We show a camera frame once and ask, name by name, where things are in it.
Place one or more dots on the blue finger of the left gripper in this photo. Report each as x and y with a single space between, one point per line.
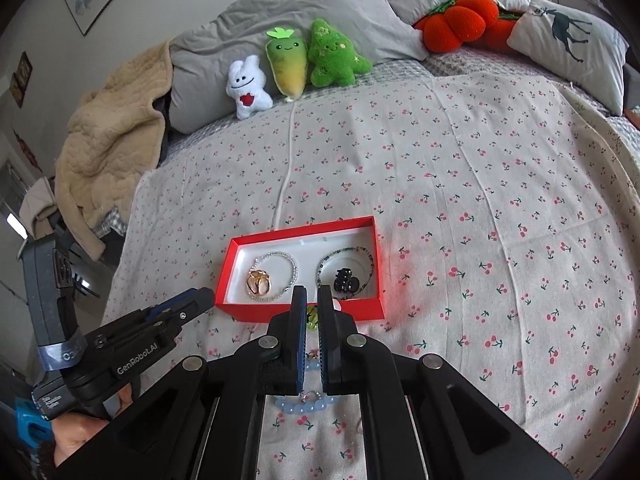
167 304

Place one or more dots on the red jewelry box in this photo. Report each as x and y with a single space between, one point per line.
307 256

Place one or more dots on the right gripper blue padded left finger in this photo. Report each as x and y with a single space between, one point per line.
286 372

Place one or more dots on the right gripper dark padded right finger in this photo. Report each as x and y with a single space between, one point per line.
334 327

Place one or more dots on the grey pillow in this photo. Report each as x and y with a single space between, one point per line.
202 56

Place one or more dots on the green tree plush toy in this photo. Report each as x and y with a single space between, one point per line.
333 57

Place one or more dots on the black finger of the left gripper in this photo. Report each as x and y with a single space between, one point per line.
207 302

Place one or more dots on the white bunny plush toy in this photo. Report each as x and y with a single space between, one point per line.
246 87

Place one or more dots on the orange pumpkin plush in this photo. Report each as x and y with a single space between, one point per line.
480 24

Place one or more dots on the person's left hand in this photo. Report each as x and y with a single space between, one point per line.
71 431

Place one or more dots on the cherry print bed sheet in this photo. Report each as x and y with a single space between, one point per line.
507 211

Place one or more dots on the gold ring cluster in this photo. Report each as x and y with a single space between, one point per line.
258 284

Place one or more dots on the yellow green carrot plush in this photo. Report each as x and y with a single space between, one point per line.
287 56

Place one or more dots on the deer print pillow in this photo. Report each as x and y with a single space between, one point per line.
575 45

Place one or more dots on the small dark wall frame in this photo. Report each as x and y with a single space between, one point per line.
20 79

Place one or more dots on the beige fleece blanket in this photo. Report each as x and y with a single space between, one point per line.
114 138

